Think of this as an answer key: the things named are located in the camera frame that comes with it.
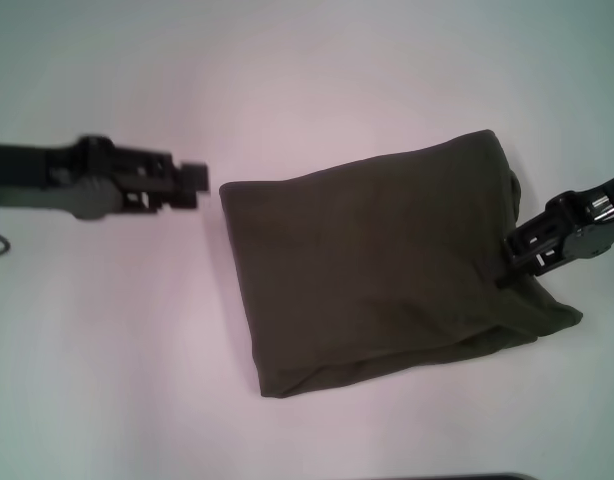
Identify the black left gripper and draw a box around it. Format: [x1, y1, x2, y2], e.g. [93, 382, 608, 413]
[0, 133, 211, 222]

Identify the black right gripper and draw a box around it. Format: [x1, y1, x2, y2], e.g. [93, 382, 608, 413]
[495, 170, 614, 290]

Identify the dark green printed t-shirt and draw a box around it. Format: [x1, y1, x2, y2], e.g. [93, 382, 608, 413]
[219, 128, 584, 400]

